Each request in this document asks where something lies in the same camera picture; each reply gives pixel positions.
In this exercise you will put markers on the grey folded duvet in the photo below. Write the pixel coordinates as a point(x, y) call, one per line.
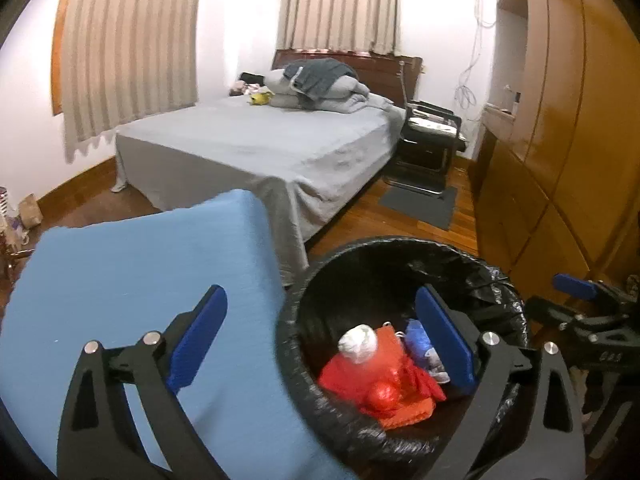
point(350, 95)

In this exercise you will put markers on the black metal frame chair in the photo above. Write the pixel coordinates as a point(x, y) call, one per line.
point(425, 145)

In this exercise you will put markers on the yellow plush toy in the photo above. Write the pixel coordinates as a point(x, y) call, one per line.
point(260, 99)

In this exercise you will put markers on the dark wooden headboard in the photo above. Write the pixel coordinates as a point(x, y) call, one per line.
point(385, 70)

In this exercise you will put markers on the blue table cloth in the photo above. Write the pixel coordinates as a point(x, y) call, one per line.
point(125, 270)

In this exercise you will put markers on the white paper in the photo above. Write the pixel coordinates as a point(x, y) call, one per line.
point(357, 344)

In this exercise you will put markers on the wide beige curtain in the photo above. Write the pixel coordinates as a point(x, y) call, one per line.
point(130, 50)

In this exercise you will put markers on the bed with grey sheet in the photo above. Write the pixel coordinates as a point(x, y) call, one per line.
point(250, 145)

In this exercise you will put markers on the thin metal stand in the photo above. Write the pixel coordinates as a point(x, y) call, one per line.
point(404, 85)

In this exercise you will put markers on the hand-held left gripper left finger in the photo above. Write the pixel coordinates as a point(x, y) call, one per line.
point(200, 335)

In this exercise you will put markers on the red plastic bag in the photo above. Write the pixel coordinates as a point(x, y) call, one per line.
point(384, 392)

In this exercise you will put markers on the wooden window frame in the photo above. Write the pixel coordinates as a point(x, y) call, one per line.
point(62, 35)

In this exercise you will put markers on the navy checked bag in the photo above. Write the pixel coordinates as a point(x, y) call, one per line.
point(4, 201)

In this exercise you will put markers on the wooden wardrobe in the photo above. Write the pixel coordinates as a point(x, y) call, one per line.
point(565, 110)

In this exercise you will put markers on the grey floor mat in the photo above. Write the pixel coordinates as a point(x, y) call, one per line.
point(420, 207)

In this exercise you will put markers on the brown paper bag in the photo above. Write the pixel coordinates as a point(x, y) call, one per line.
point(30, 210)

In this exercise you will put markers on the black lined waste bin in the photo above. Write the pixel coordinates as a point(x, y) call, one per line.
point(350, 285)

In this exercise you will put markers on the wooden coat rack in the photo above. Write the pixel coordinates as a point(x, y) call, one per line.
point(20, 254)

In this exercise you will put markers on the pink soft toy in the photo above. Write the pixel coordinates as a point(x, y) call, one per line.
point(244, 89)

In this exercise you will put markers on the narrow beige curtain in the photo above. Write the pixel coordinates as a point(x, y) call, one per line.
point(340, 5)

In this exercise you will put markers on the blue plastic bag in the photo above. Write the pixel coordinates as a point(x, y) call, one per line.
point(417, 340)

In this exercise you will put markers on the black pillow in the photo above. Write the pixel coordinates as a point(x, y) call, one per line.
point(251, 78)

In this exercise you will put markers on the dark grey garment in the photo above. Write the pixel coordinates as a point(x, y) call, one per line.
point(320, 75)

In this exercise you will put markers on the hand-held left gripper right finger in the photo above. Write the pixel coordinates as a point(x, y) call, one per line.
point(445, 335)

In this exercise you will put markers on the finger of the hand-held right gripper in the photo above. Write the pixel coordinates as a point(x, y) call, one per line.
point(560, 315)
point(575, 286)

